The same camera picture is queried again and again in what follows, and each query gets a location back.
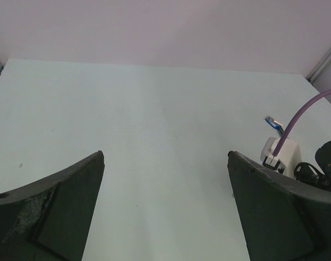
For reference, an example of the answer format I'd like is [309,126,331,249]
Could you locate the right aluminium corner post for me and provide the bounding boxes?
[306,46,331,84]

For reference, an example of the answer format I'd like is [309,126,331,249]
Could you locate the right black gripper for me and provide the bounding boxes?
[294,141,331,192]

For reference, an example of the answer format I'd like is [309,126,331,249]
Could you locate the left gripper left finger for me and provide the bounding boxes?
[0,151,104,260]

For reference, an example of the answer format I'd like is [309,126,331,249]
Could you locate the dark blue tag key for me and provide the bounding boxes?
[264,115,284,136]

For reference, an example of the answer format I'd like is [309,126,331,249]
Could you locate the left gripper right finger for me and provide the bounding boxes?
[228,151,331,260]

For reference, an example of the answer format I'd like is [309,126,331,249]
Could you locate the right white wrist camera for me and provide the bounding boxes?
[260,137,302,179]

